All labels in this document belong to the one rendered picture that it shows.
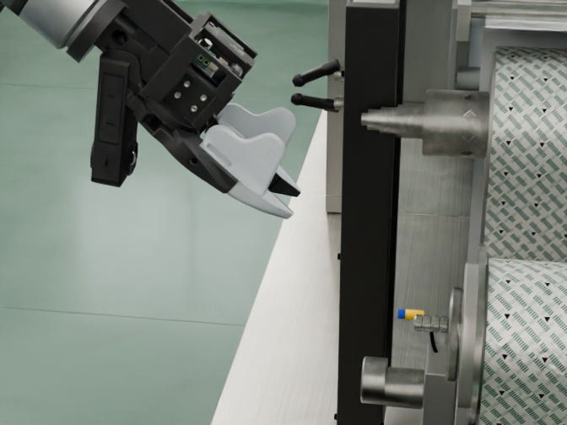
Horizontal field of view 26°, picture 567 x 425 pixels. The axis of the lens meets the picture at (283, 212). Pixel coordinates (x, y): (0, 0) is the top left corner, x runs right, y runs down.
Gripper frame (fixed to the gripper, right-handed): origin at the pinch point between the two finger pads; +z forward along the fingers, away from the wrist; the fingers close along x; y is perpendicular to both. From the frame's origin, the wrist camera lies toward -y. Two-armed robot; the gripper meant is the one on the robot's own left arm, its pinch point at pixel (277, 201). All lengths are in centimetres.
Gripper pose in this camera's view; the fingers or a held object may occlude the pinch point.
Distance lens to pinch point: 97.9
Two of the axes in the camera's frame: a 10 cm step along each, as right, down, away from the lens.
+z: 7.6, 6.3, 1.7
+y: 6.4, -6.5, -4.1
